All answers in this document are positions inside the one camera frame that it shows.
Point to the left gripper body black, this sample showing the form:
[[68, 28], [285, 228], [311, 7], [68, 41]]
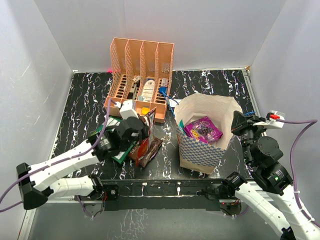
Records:
[[141, 135]]

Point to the black item in organizer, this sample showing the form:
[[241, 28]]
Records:
[[134, 88]]

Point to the teal snack packet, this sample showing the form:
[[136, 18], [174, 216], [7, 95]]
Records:
[[182, 127]]

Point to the white bottle in organizer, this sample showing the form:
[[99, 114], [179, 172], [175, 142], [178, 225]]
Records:
[[147, 91]]

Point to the purple blackcurrant candy bag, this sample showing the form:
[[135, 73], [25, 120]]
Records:
[[203, 130]]

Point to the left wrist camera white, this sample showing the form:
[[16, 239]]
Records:
[[126, 109]]

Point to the orange plastic file organizer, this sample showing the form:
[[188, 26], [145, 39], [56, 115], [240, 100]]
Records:
[[148, 59]]

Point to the yellow small object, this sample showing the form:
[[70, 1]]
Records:
[[145, 110]]

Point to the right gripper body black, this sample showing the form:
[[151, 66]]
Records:
[[250, 132]]

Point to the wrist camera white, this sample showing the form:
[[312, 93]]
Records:
[[272, 120], [126, 109]]

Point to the red doritos bag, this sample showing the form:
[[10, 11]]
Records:
[[149, 119]]

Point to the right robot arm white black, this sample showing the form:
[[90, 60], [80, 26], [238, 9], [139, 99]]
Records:
[[287, 216]]

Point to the blue object in organizer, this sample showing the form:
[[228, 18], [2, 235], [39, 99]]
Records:
[[163, 90]]

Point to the white small box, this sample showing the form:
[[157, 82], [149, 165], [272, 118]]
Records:
[[174, 102]]

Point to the green chips bag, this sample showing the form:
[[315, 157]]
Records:
[[113, 144]]

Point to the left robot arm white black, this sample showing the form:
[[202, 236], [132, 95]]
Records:
[[48, 180]]

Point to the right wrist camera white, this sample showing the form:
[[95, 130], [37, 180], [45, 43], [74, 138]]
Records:
[[272, 120]]

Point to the blue checkered paper bag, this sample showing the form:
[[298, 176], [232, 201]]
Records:
[[193, 154]]

